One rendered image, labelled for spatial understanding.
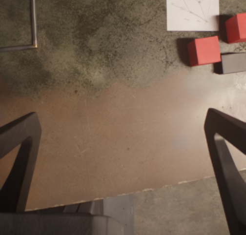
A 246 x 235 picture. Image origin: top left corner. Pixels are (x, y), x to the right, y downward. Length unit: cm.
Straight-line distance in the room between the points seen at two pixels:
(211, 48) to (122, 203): 96
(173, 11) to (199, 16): 5
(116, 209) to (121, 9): 100
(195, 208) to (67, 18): 140
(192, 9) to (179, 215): 134
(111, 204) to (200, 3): 101
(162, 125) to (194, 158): 10
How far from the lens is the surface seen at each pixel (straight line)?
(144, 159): 47
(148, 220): 159
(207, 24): 49
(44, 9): 50
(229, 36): 49
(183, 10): 48
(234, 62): 48
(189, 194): 155
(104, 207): 124
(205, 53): 43
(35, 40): 48
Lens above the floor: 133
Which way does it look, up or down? 84 degrees down
